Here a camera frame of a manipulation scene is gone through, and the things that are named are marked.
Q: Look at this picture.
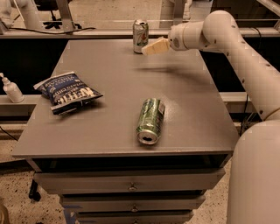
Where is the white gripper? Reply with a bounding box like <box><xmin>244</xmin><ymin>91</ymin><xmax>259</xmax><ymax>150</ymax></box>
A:
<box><xmin>142</xmin><ymin>23</ymin><xmax>188</xmax><ymax>56</ymax></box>

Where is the white 7up can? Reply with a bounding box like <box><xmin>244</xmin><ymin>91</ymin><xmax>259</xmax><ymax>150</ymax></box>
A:
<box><xmin>132</xmin><ymin>19</ymin><xmax>149</xmax><ymax>53</ymax></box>

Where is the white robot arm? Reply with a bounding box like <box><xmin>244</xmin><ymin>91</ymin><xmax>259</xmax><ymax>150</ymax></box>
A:
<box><xmin>142</xmin><ymin>10</ymin><xmax>280</xmax><ymax>224</ymax></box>

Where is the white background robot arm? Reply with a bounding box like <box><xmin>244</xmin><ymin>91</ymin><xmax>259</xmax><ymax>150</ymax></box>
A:
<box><xmin>0</xmin><ymin>0</ymin><xmax>43</xmax><ymax>30</ymax></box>

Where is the green soda can lying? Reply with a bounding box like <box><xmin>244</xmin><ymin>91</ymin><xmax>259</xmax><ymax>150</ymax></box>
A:
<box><xmin>136</xmin><ymin>98</ymin><xmax>165</xmax><ymax>145</ymax></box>

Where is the blue chip bag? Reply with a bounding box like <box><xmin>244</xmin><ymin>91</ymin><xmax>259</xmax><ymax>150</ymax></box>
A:
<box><xmin>33</xmin><ymin>72</ymin><xmax>102</xmax><ymax>115</ymax></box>

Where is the black office chair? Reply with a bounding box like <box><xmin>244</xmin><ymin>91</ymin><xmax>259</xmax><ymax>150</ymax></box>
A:
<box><xmin>35</xmin><ymin>0</ymin><xmax>82</xmax><ymax>29</ymax></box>

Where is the grey drawer cabinet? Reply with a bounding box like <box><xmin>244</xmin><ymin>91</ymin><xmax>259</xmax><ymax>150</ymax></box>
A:
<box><xmin>13</xmin><ymin>39</ymin><xmax>238</xmax><ymax>224</ymax></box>

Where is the white pump bottle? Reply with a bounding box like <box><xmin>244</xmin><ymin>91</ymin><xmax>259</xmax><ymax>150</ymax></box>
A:
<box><xmin>0</xmin><ymin>73</ymin><xmax>25</xmax><ymax>103</ymax></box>

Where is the grey metal post right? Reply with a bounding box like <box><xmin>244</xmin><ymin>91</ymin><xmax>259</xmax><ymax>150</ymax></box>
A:
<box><xmin>173</xmin><ymin>0</ymin><xmax>185</xmax><ymax>25</ymax></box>

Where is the grey metal post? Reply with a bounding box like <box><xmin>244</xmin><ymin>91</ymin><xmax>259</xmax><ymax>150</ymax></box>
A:
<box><xmin>173</xmin><ymin>0</ymin><xmax>185</xmax><ymax>25</ymax></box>
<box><xmin>56</xmin><ymin>0</ymin><xmax>75</xmax><ymax>32</ymax></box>

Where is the black cable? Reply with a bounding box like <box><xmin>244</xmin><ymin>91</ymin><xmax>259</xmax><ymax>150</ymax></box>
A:
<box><xmin>8</xmin><ymin>26</ymin><xmax>97</xmax><ymax>36</ymax></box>

